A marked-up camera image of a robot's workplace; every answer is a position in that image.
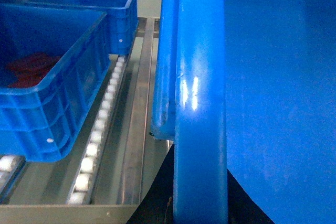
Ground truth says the blue bin at left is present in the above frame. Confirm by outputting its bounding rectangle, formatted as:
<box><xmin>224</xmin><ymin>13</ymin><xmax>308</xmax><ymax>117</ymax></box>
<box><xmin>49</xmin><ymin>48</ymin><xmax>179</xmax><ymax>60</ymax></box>
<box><xmin>23</xmin><ymin>0</ymin><xmax>139</xmax><ymax>55</ymax></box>

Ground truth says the large blue plastic crate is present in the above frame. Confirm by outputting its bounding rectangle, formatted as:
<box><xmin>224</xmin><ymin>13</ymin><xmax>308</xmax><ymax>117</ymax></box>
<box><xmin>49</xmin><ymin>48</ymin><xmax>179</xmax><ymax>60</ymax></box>
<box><xmin>151</xmin><ymin>0</ymin><xmax>335</xmax><ymax>223</ymax></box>

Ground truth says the steel roller shelf rack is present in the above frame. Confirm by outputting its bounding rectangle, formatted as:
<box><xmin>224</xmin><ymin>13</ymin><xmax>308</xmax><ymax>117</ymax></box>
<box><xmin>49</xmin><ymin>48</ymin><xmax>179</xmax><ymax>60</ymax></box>
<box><xmin>1</xmin><ymin>17</ymin><xmax>172</xmax><ymax>223</ymax></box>

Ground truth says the blue bin with red parts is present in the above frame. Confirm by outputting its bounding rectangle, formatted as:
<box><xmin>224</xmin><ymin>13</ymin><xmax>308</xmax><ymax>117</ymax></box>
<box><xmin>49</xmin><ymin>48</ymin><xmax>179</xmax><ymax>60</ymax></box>
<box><xmin>1</xmin><ymin>4</ymin><xmax>110</xmax><ymax>162</ymax></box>

